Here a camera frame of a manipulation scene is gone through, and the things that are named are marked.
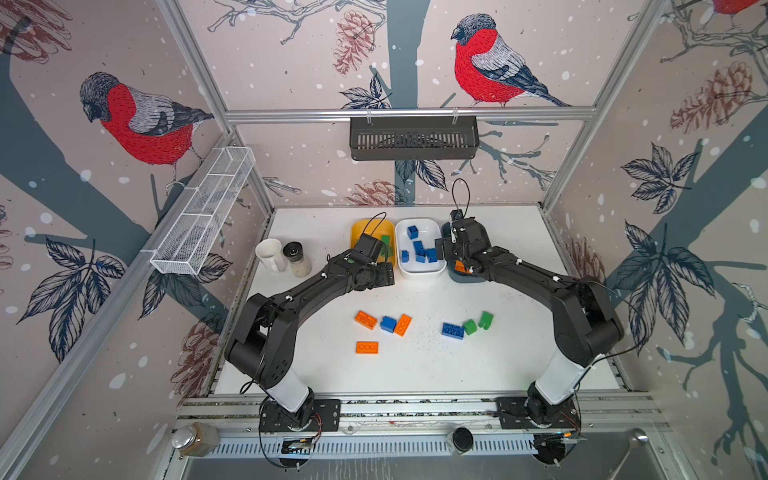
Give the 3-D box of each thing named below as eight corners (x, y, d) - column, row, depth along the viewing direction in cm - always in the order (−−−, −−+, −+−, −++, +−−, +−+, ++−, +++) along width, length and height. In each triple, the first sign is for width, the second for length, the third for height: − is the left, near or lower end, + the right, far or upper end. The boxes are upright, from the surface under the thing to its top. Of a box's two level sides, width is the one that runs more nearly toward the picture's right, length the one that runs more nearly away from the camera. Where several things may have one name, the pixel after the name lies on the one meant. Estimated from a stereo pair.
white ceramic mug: (262, 263, 106) (252, 245, 98) (281, 252, 110) (272, 233, 101) (280, 284, 101) (270, 266, 93) (298, 270, 104) (290, 253, 96)
